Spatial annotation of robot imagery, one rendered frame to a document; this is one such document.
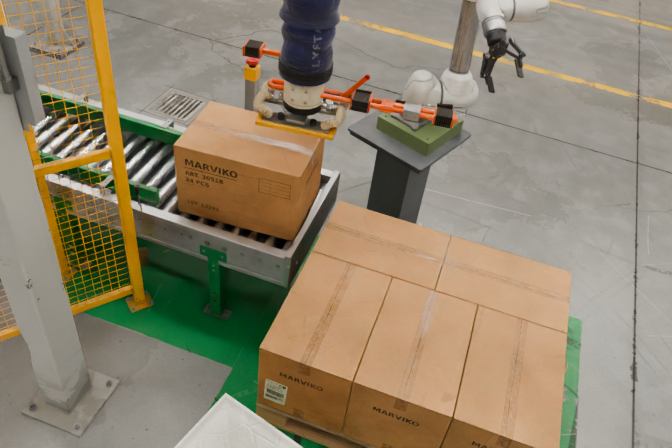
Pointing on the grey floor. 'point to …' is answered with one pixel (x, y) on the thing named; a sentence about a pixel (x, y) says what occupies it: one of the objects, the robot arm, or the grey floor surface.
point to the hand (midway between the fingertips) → (505, 82)
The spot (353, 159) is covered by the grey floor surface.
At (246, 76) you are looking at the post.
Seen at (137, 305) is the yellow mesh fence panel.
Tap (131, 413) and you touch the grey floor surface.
